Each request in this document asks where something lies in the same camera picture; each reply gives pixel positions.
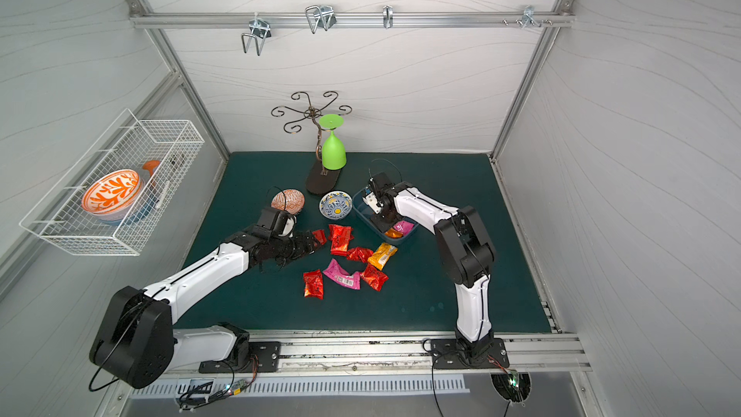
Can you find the small red tea bag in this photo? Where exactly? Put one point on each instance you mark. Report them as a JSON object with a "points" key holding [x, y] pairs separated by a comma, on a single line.
{"points": [[320, 237]]}

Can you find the pink tea bag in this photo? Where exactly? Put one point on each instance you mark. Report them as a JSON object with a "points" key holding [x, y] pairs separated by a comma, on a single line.
{"points": [[337, 274], [404, 227]]}

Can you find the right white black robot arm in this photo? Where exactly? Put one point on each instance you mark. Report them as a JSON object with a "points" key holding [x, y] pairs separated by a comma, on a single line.
{"points": [[464, 245]]}

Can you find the metal hook right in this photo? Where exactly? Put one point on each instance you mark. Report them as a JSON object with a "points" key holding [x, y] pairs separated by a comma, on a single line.
{"points": [[527, 20]]}

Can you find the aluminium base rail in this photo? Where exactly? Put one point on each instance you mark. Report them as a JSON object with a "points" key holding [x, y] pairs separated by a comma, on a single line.
{"points": [[378, 352]]}

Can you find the orange tea bag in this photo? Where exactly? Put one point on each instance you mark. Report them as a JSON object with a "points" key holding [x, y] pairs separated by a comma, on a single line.
{"points": [[394, 234]]}

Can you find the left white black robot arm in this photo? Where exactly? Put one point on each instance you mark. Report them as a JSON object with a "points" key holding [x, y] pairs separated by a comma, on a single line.
{"points": [[137, 341]]}

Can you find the white wire wall basket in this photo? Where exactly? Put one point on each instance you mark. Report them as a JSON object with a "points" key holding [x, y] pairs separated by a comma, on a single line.
{"points": [[127, 143]]}

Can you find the green plastic goblet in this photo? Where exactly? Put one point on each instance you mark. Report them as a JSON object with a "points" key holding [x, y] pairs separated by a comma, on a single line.
{"points": [[333, 154]]}

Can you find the blue plastic storage box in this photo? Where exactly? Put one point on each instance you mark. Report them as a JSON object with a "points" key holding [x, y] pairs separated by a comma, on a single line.
{"points": [[364, 213]]}

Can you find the orange white bowl in basket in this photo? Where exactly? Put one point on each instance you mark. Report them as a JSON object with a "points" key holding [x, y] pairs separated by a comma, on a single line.
{"points": [[111, 197]]}

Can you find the red tea bag front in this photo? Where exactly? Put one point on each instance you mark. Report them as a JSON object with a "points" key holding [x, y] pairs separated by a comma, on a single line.
{"points": [[314, 286]]}

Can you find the orange spoon in basket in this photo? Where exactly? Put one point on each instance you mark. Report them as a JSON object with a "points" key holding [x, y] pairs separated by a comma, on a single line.
{"points": [[151, 168]]}

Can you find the dark cup stand with rod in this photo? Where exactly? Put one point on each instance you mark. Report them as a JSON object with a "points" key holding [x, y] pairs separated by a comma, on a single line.
{"points": [[319, 181]]}

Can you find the metal double hook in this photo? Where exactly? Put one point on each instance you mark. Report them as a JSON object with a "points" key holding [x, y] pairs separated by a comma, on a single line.
{"points": [[259, 31]]}

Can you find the large red tea bag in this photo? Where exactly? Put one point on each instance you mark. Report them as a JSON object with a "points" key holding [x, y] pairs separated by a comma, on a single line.
{"points": [[340, 238]]}

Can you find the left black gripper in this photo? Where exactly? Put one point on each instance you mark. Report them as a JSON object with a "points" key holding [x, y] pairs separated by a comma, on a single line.
{"points": [[294, 244]]}

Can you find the yellow tea bag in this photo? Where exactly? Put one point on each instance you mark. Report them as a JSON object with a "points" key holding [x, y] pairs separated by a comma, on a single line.
{"points": [[382, 255]]}

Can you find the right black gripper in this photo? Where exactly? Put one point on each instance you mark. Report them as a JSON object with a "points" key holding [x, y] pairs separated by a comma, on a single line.
{"points": [[375, 194]]}

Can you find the aluminium top rail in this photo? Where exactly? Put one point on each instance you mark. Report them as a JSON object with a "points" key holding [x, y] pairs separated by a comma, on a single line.
{"points": [[345, 20]]}

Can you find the blue patterned small bowl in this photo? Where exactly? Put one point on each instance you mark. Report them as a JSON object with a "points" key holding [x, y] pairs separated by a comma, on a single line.
{"points": [[335, 205]]}

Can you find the orange patterned ceramic bowl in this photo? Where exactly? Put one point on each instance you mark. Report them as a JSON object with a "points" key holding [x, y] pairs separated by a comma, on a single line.
{"points": [[291, 200]]}

